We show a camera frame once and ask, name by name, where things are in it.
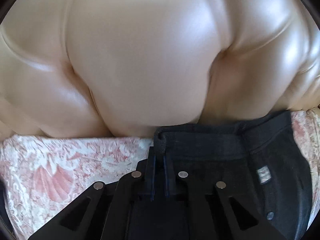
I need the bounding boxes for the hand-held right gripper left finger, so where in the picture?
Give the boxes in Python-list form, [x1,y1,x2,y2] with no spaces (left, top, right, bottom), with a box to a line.
[27,146,157,240]

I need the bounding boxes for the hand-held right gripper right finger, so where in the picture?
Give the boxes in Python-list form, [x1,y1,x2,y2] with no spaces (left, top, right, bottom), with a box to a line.
[164,155,285,240]

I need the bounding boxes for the black pants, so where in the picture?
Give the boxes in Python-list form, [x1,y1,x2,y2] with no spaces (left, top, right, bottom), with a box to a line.
[127,110,313,240]

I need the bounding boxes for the pink floral blanket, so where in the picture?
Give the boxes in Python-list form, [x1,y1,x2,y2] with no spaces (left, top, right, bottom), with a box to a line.
[0,110,320,235]

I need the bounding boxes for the beige tufted leather sofa back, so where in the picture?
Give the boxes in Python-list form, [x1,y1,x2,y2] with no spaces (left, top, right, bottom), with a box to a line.
[0,0,320,139]

